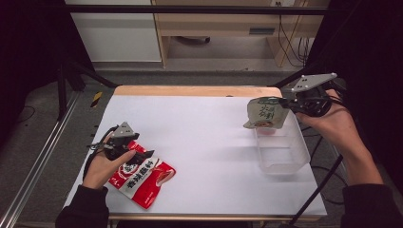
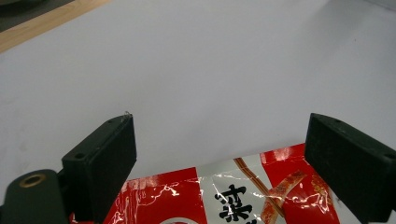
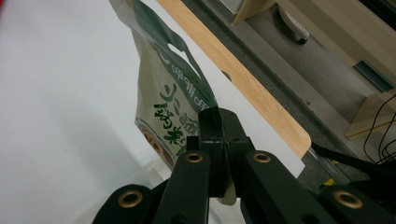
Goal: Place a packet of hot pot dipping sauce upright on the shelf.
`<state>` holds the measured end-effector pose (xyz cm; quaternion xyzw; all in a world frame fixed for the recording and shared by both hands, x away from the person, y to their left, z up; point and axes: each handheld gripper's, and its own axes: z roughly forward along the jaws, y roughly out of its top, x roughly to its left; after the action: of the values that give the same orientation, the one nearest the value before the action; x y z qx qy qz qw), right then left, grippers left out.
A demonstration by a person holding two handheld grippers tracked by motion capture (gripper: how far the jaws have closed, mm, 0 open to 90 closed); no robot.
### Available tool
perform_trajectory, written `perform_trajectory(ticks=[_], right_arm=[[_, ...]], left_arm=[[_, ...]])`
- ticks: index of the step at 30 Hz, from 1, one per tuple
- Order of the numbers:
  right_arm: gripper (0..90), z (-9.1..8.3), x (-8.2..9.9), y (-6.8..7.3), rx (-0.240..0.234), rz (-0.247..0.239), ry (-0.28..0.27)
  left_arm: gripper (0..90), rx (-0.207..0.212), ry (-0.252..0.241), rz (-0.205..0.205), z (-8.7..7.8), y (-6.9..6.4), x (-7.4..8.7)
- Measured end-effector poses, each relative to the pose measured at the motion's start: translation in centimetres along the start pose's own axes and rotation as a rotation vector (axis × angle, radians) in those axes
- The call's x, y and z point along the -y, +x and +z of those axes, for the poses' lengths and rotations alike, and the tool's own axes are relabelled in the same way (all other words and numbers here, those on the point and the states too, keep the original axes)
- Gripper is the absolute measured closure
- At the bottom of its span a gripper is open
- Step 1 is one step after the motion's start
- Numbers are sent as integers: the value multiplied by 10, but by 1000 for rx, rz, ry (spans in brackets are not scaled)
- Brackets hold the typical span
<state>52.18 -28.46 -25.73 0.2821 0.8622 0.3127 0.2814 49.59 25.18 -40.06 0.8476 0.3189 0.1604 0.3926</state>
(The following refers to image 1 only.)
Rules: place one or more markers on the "red white seasoning pouch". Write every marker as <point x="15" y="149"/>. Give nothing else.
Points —
<point x="149" y="186"/>

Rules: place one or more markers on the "yellow black tape strip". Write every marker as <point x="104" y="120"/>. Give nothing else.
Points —
<point x="96" y="99"/>

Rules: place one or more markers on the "light wooden desk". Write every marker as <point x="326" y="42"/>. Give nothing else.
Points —
<point x="218" y="22"/>

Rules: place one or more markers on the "clear plastic container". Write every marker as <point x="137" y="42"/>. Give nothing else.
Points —
<point x="282" y="155"/>

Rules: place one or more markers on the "black slanted pole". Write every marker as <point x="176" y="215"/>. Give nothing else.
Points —
<point x="316" y="193"/>

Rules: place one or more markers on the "white paper sheet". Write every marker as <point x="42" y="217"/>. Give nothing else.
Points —
<point x="196" y="142"/>

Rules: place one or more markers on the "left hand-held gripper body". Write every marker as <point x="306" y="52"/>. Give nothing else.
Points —
<point x="122" y="139"/>

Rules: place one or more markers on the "black horizontal frame bar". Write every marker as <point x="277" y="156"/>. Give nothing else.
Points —
<point x="190" y="9"/>

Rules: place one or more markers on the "beige green seasoning pouch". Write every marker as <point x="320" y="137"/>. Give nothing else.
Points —
<point x="266" y="114"/>

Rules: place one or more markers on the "person's right hand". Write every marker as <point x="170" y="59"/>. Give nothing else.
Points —
<point x="339" y="126"/>

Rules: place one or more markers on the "person's left hand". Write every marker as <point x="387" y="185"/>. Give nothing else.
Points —
<point x="101" y="172"/>

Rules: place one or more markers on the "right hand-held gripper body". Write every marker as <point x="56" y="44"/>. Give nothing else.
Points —
<point x="312" y="103"/>

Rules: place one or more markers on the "white cabinet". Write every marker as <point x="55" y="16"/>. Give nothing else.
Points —
<point x="117" y="34"/>

